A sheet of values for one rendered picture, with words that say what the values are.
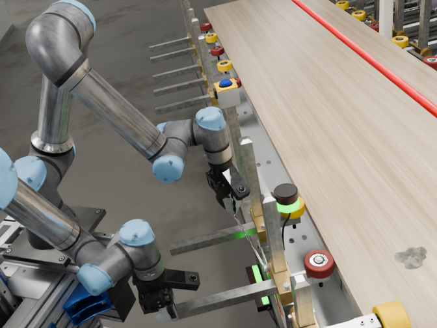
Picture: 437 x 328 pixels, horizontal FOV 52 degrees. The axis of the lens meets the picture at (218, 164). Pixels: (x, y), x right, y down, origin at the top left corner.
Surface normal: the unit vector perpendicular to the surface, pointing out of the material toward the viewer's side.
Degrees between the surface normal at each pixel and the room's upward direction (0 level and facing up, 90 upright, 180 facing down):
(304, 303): 90
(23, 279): 0
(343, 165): 0
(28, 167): 8
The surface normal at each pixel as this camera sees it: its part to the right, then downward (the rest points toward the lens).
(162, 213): -0.19, -0.80
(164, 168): -0.07, 0.59
